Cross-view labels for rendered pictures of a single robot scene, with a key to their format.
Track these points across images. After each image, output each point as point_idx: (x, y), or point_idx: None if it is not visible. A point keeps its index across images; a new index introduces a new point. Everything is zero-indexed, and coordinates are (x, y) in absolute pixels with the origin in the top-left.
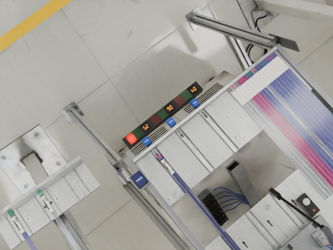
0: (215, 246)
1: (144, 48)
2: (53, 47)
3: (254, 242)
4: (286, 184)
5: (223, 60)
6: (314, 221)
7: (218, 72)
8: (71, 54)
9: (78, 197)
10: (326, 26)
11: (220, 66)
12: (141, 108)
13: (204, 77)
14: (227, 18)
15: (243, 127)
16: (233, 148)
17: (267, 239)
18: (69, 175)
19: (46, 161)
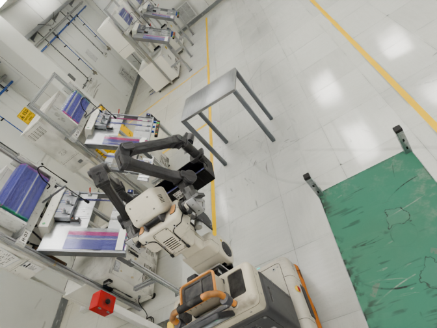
0: (95, 196)
1: (183, 263)
2: (203, 226)
3: (84, 204)
4: (86, 222)
5: (157, 303)
6: (69, 189)
7: (155, 299)
8: (198, 232)
9: (140, 174)
10: None
11: (156, 301)
12: (166, 258)
13: (157, 291)
14: (170, 310)
15: (114, 224)
16: (112, 218)
17: (80, 207)
18: (147, 176)
19: None
